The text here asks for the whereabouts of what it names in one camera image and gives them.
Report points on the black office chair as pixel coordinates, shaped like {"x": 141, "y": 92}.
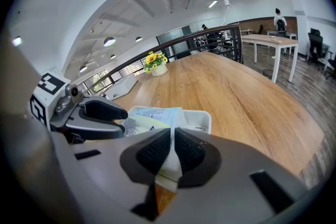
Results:
{"x": 330, "y": 65}
{"x": 316, "y": 47}

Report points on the round pendant lamp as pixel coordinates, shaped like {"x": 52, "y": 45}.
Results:
{"x": 113, "y": 56}
{"x": 109, "y": 41}
{"x": 83, "y": 69}
{"x": 138, "y": 39}

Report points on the wooden table with white legs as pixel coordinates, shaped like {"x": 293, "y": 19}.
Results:
{"x": 267, "y": 40}

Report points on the long ceiling tube light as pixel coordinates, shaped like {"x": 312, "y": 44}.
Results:
{"x": 213, "y": 3}

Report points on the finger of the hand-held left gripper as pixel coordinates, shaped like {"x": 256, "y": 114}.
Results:
{"x": 105, "y": 110}
{"x": 94, "y": 129}

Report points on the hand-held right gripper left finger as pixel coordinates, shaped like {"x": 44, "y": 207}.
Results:
{"x": 110, "y": 178}

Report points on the white grey speaker box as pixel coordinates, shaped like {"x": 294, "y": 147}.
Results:
{"x": 123, "y": 86}

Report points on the white tissue box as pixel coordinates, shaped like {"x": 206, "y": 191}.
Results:
{"x": 200, "y": 119}

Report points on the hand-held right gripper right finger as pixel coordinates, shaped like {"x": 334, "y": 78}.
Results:
{"x": 231, "y": 183}

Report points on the black metal railing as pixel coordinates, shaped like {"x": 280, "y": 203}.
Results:
{"x": 237, "y": 42}

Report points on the soft blue tissue pack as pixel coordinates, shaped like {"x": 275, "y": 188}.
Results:
{"x": 157, "y": 116}

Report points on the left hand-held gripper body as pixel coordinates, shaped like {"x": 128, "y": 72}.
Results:
{"x": 52, "y": 105}

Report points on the sunflowers in cream pot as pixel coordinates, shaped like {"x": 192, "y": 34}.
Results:
{"x": 158, "y": 70}

